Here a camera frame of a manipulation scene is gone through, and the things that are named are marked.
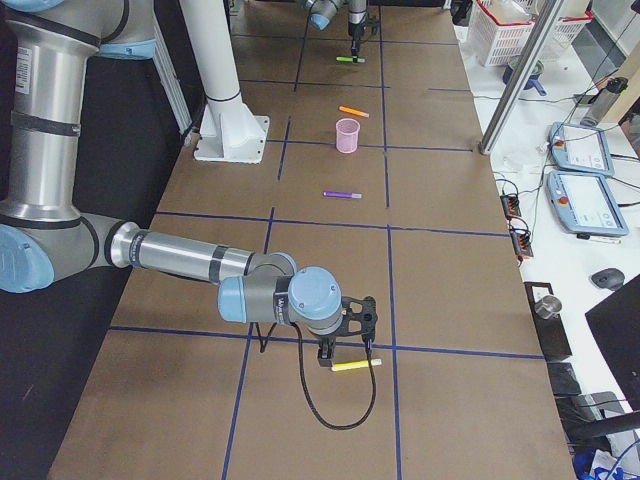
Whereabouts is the black monitor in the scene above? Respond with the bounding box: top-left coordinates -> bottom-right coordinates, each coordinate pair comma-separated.
586,281 -> 639,410

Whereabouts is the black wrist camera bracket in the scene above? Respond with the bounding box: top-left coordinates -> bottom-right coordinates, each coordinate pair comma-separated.
336,296 -> 378,347

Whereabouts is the lower orange black connector box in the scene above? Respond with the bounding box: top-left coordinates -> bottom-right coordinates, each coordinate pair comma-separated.
509,227 -> 534,260

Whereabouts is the purple marker pen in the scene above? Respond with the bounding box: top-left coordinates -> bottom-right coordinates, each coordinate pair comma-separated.
322,190 -> 363,199

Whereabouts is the blue teach pendant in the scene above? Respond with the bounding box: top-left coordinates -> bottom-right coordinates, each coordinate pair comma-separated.
546,170 -> 629,238
548,122 -> 615,177

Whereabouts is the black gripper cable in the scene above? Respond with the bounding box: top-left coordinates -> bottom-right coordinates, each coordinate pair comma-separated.
254,319 -> 379,430

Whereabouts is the blue saucepan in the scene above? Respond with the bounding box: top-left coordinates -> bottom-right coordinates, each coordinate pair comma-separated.
502,54 -> 549,96

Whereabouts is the pink mesh pen holder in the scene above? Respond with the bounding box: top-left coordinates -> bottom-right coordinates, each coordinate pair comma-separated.
335,118 -> 360,154

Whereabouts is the small metal cup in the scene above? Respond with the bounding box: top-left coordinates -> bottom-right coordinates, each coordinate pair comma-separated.
534,295 -> 562,320

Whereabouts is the orange black connector box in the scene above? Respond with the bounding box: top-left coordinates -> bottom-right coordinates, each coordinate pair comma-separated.
509,227 -> 534,260
500,194 -> 521,219

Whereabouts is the white plastic basket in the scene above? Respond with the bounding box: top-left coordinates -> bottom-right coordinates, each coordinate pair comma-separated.
465,1 -> 593,67

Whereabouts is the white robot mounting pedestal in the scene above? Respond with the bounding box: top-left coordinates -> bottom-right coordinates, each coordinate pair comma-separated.
180,0 -> 270,164

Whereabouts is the black computer mouse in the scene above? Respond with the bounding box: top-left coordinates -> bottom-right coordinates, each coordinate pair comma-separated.
590,268 -> 625,291

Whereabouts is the lower blue teach pendant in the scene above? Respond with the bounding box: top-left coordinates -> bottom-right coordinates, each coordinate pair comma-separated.
546,170 -> 629,238

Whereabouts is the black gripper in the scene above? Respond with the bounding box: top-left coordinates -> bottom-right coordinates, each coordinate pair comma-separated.
317,335 -> 336,368
348,22 -> 366,63

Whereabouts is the upper blue teach pendant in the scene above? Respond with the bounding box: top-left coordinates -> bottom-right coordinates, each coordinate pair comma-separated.
548,122 -> 615,177

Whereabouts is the orange highlighter pen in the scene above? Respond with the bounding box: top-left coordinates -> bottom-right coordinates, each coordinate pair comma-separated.
338,105 -> 370,118

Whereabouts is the yellow highlighter pen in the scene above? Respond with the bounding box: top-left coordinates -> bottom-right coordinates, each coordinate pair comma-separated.
331,358 -> 382,372

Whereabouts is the dark water bottle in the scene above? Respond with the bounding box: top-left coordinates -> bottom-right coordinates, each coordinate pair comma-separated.
580,77 -> 628,127

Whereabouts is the aluminium frame post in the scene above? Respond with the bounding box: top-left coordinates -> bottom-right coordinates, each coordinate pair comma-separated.
478,0 -> 566,156

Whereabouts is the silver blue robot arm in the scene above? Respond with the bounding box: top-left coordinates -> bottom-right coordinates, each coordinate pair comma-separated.
1,1 -> 348,366
297,0 -> 371,64

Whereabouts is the upper orange black connector box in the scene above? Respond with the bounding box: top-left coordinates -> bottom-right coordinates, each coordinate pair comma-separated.
500,194 -> 521,219

